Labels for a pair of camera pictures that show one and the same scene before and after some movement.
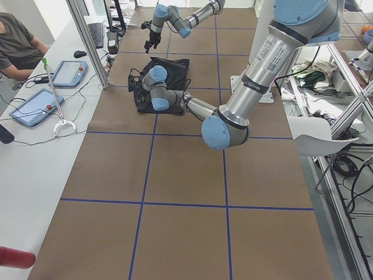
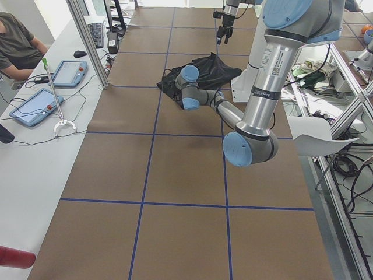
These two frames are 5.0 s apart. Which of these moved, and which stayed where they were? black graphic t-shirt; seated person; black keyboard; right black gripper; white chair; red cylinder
Moved: black graphic t-shirt; right black gripper
Stayed: white chair; red cylinder; seated person; black keyboard
